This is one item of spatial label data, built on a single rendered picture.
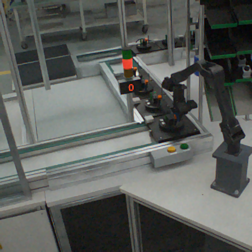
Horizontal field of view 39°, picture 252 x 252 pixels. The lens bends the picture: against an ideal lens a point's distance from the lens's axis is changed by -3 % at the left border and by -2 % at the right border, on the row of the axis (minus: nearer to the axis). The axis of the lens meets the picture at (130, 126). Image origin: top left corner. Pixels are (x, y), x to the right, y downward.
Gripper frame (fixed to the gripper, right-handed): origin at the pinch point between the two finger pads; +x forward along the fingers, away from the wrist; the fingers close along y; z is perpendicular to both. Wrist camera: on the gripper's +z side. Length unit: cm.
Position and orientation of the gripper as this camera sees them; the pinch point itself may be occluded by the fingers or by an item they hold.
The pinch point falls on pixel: (179, 115)
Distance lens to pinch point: 188.4
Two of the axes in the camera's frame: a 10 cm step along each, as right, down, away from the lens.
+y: 9.6, -2.1, 1.9
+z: 2.7, 4.9, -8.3
